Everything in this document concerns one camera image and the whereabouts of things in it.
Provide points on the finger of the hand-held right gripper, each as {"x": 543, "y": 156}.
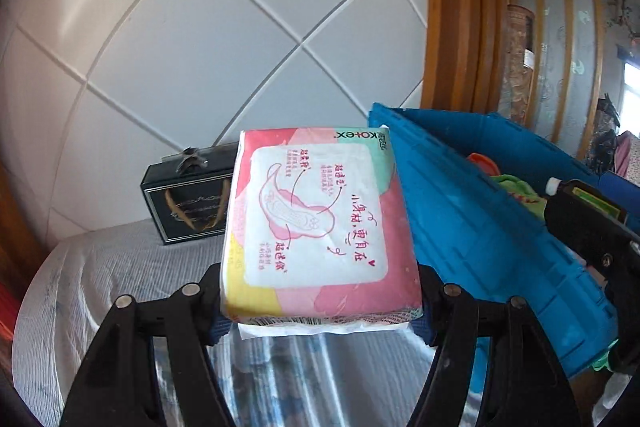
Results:
{"x": 575, "y": 227}

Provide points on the black gift box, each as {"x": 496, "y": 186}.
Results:
{"x": 160, "y": 217}

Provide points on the white quilted headboard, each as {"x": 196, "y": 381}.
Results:
{"x": 200, "y": 32}

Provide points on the dark hanging clothes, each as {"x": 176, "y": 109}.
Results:
{"x": 605, "y": 142}

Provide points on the wooden headboard post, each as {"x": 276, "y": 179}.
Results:
{"x": 450, "y": 7}

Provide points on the wooden frosted glass partition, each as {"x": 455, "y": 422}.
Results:
{"x": 550, "y": 32}

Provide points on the blue plastic crate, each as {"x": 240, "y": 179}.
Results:
{"x": 450, "y": 217}

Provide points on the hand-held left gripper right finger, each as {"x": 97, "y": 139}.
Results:
{"x": 425, "y": 332}

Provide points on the orange red toy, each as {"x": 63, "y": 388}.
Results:
{"x": 482, "y": 162}

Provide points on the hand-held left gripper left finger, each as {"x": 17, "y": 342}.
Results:
{"x": 220, "y": 332}

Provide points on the striped bed sheet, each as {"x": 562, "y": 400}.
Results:
{"x": 125, "y": 267}

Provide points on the pink white pad packet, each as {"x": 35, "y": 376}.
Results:
{"x": 320, "y": 217}

